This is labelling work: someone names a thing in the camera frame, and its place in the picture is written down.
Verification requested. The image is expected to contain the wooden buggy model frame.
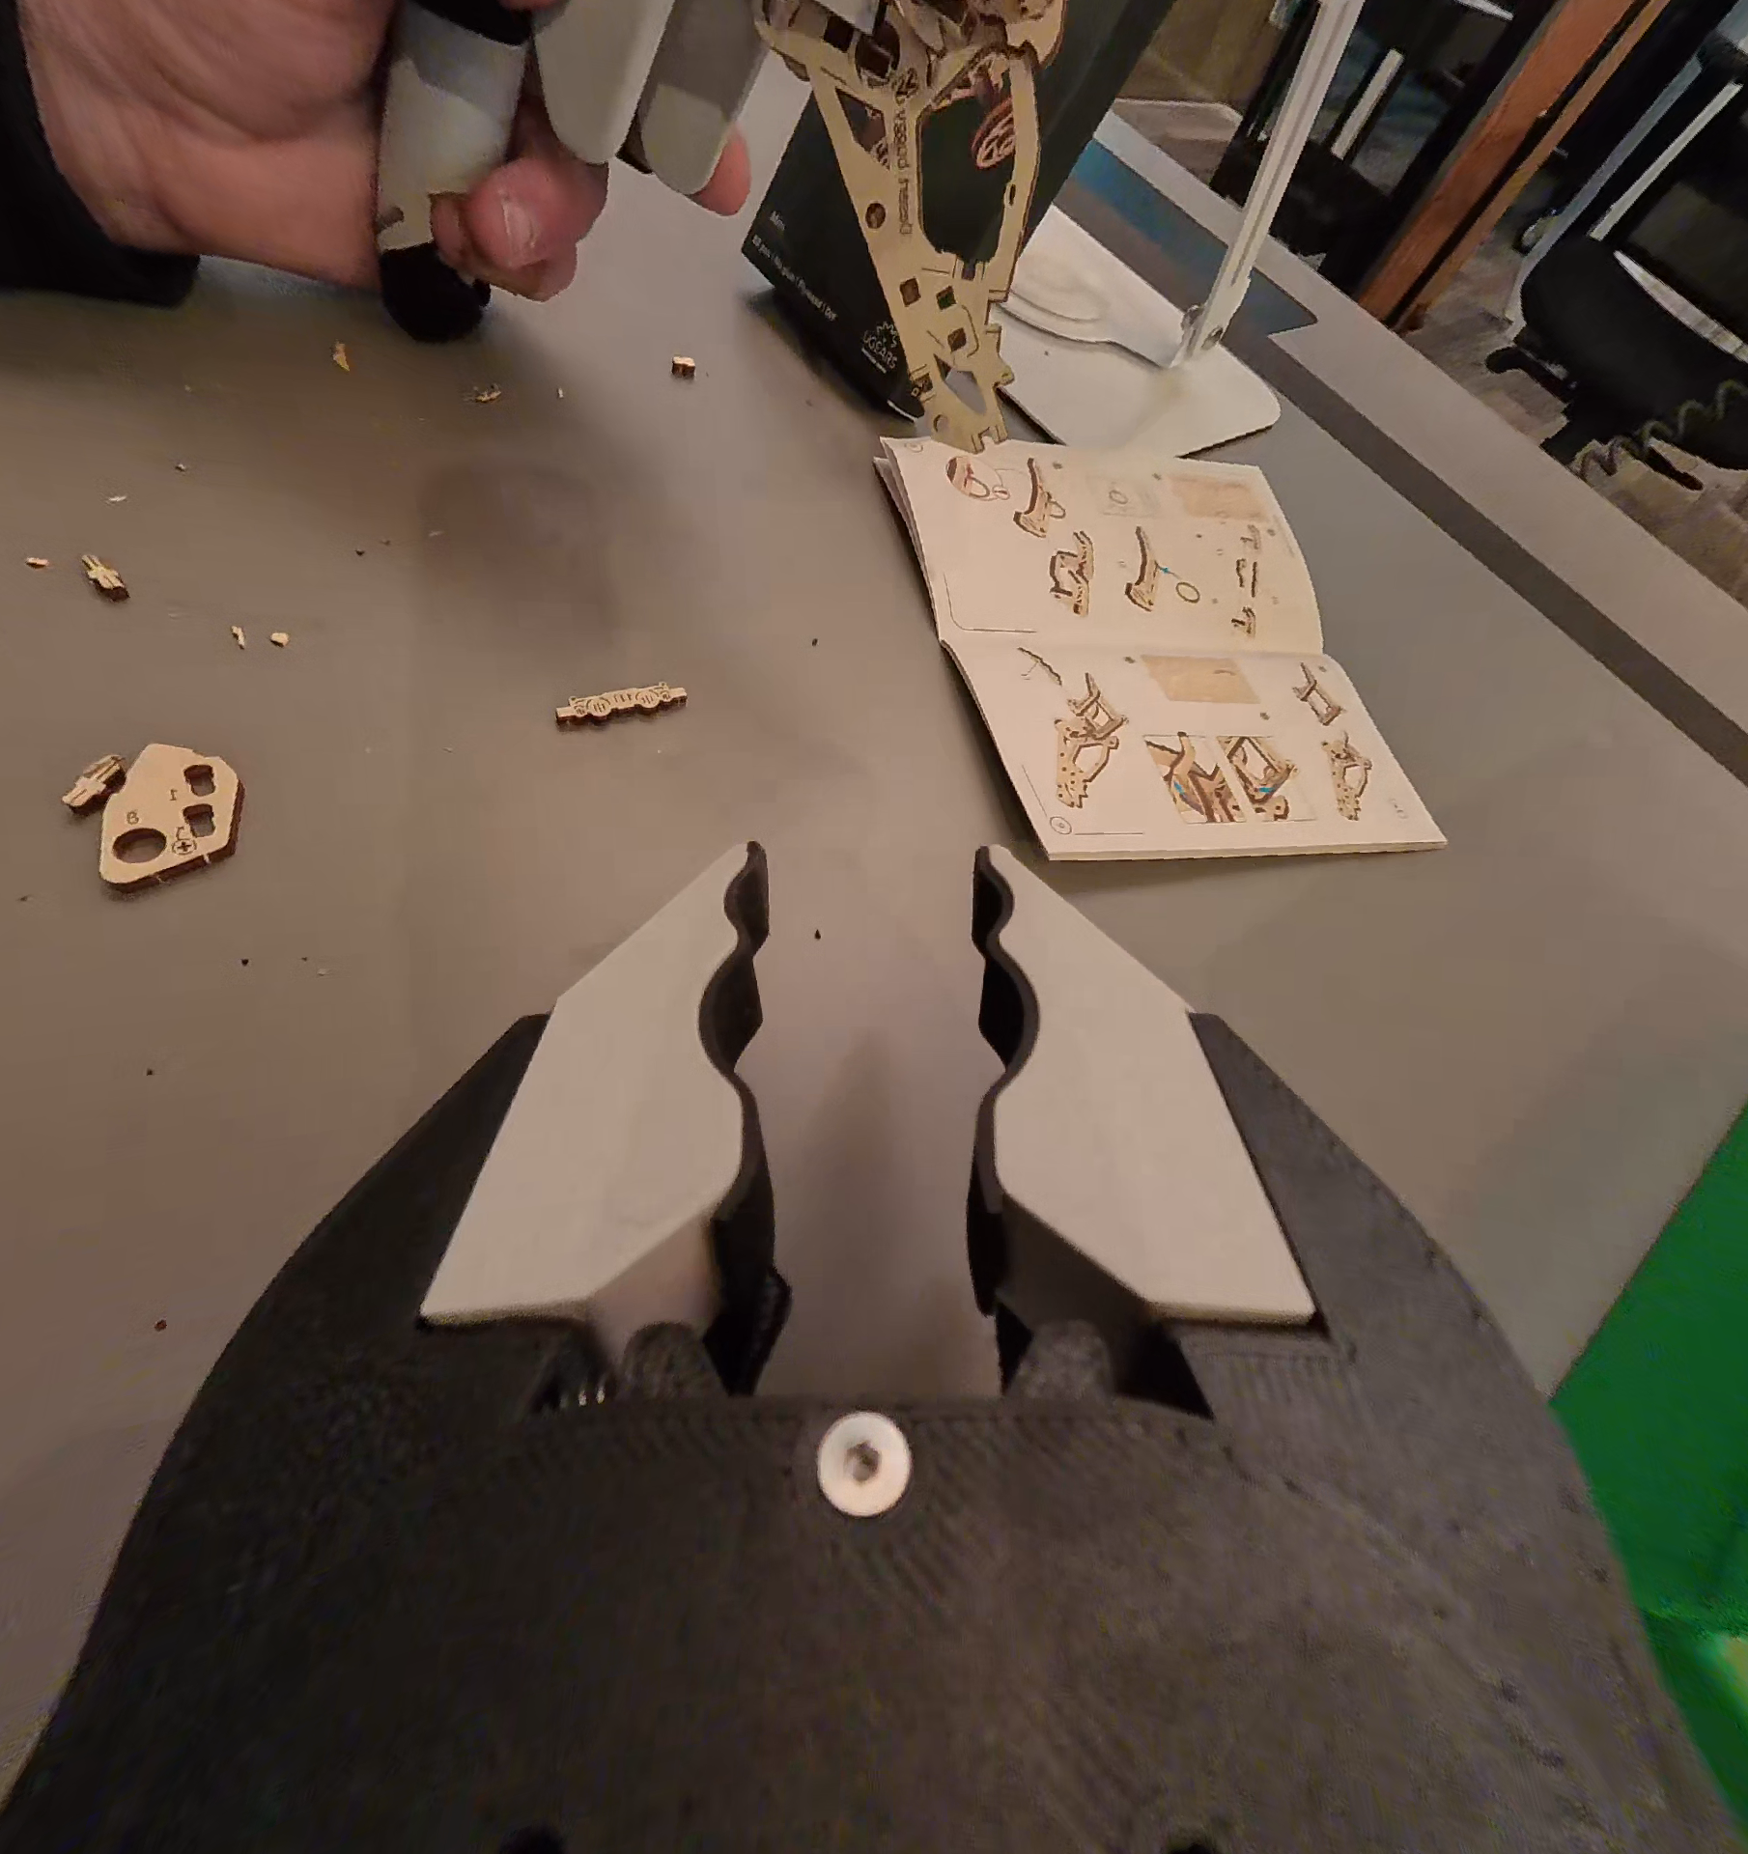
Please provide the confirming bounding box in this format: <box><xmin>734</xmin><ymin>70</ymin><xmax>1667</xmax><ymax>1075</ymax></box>
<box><xmin>757</xmin><ymin>0</ymin><xmax>1072</xmax><ymax>453</ymax></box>

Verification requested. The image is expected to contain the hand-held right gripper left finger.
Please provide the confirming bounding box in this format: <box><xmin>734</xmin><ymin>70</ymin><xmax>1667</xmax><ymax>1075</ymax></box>
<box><xmin>419</xmin><ymin>843</ymin><xmax>794</xmax><ymax>1397</ymax></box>

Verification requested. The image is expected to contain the green panel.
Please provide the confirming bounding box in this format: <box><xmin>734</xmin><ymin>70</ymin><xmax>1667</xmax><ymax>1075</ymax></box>
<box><xmin>1547</xmin><ymin>1036</ymin><xmax>1748</xmax><ymax>1854</ymax></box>

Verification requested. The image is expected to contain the dark model kit box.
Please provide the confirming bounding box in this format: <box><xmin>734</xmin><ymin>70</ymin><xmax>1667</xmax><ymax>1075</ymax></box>
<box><xmin>740</xmin><ymin>0</ymin><xmax>1180</xmax><ymax>416</ymax></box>

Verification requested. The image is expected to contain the flat wooden plate part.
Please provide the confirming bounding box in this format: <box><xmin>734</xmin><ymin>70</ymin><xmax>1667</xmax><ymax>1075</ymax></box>
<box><xmin>96</xmin><ymin>742</ymin><xmax>243</xmax><ymax>893</ymax></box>

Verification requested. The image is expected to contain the brown wooden beam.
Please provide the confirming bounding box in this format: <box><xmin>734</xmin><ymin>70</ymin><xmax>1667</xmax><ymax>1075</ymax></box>
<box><xmin>1358</xmin><ymin>0</ymin><xmax>1676</xmax><ymax>325</ymax></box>

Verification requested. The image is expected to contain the black office chair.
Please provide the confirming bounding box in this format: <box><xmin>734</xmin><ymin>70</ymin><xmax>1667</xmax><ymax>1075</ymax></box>
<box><xmin>1489</xmin><ymin>233</ymin><xmax>1748</xmax><ymax>482</ymax></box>

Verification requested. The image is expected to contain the small long wooden part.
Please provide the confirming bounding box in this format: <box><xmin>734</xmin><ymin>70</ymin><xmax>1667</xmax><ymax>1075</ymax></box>
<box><xmin>554</xmin><ymin>681</ymin><xmax>689</xmax><ymax>731</ymax></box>

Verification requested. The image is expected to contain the assembly instruction booklet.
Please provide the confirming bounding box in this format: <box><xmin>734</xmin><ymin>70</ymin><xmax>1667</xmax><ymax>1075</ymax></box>
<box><xmin>873</xmin><ymin>435</ymin><xmax>1449</xmax><ymax>864</ymax></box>

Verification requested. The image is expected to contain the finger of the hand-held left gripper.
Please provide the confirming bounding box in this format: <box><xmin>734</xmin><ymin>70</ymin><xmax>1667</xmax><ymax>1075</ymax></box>
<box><xmin>633</xmin><ymin>0</ymin><xmax>774</xmax><ymax>198</ymax></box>
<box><xmin>533</xmin><ymin>0</ymin><xmax>674</xmax><ymax>169</ymax></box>

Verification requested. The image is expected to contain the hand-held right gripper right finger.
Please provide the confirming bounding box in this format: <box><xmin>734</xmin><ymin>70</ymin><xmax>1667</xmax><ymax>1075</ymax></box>
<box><xmin>970</xmin><ymin>847</ymin><xmax>1319</xmax><ymax>1397</ymax></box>

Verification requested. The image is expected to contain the person's left hand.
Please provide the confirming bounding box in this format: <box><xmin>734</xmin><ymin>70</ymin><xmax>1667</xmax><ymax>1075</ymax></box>
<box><xmin>19</xmin><ymin>0</ymin><xmax>753</xmax><ymax>304</ymax></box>

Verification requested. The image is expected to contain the white document stand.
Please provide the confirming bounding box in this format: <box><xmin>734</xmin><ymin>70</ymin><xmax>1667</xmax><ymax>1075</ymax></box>
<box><xmin>997</xmin><ymin>0</ymin><xmax>1375</xmax><ymax>449</ymax></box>

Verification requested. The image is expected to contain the person's left forearm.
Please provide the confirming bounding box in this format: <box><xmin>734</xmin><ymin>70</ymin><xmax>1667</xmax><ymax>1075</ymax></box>
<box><xmin>0</xmin><ymin>0</ymin><xmax>203</xmax><ymax>310</ymax></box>

